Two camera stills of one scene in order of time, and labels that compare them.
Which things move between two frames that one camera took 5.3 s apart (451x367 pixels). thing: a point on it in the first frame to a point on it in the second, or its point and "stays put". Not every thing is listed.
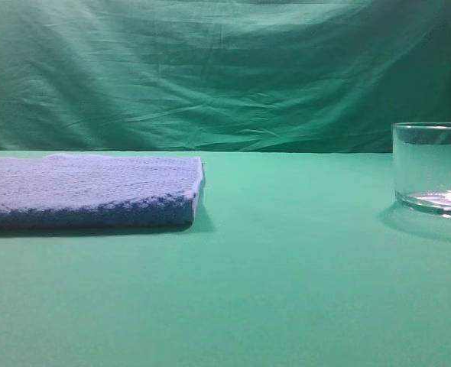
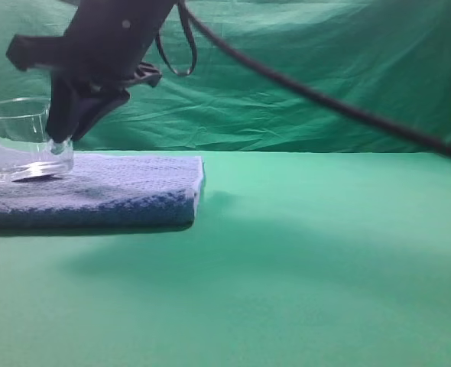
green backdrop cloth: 219,76 stays put
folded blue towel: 61,190 stays put
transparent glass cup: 432,166 to 16,144
